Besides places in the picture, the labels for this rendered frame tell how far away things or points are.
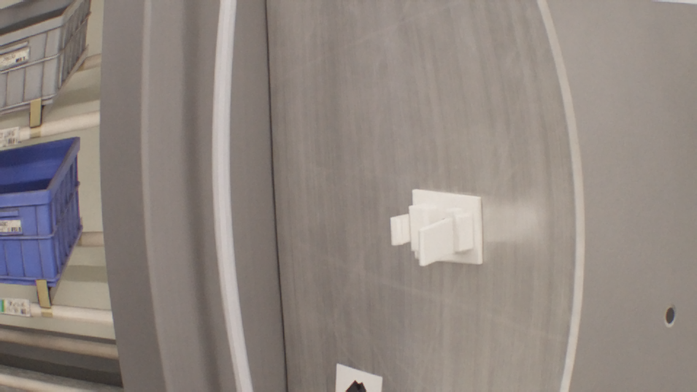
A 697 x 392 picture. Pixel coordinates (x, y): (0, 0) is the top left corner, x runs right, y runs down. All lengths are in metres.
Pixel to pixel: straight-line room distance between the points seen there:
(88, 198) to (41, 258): 0.76
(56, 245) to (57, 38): 0.38
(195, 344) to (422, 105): 0.09
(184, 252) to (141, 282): 0.02
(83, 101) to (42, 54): 0.78
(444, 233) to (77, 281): 5.68
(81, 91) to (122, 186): 5.58
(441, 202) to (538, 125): 0.04
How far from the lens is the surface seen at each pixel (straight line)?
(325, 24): 1.05
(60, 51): 5.88
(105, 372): 6.71
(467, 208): 1.03
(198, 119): 1.05
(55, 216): 5.98
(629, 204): 0.98
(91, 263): 6.67
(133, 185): 1.05
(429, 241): 1.01
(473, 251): 1.03
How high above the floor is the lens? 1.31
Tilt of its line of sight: 9 degrees down
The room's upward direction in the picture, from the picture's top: 4 degrees counter-clockwise
